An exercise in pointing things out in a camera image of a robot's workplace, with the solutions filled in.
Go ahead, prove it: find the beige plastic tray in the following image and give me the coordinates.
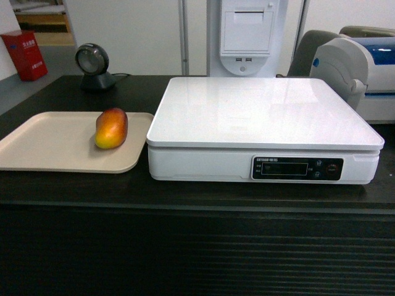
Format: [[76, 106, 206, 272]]
[[1, 112, 154, 174]]

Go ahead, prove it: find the white electronic checkout scale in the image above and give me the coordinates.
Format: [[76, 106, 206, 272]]
[[147, 77, 385, 184]]

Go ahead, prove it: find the white receipt printer kiosk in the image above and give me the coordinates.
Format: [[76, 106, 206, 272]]
[[206, 0, 306, 78]]

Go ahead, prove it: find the grey metal pole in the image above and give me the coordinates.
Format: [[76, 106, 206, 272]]
[[178, 0, 189, 76]]

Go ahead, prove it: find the wooden shelf in background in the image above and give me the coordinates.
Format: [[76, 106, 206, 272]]
[[10, 0, 75, 46]]

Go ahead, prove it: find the red fire extinguisher box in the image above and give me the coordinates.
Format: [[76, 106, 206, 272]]
[[1, 30, 48, 81]]

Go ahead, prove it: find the black checkout counter cabinet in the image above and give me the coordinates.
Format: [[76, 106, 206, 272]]
[[0, 75, 395, 296]]

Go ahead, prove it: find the grey office chair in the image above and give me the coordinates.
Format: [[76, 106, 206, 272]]
[[286, 29, 349, 78]]

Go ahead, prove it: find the black round barcode scanner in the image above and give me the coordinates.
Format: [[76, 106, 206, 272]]
[[75, 43, 116, 92]]

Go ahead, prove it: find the white blue label printer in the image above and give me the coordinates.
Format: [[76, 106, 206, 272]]
[[310, 26, 394, 123]]

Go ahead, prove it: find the dark red yellow mango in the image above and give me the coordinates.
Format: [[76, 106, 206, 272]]
[[94, 108, 128, 149]]

